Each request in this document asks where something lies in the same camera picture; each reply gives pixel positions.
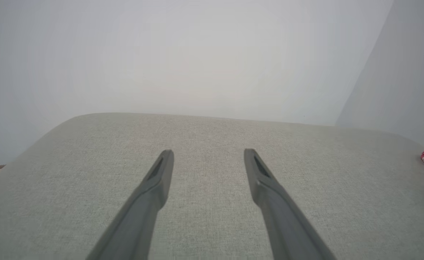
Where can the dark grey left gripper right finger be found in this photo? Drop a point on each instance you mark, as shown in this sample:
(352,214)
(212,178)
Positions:
(284,224)

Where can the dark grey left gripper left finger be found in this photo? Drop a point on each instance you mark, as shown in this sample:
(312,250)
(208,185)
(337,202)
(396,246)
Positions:
(143,216)

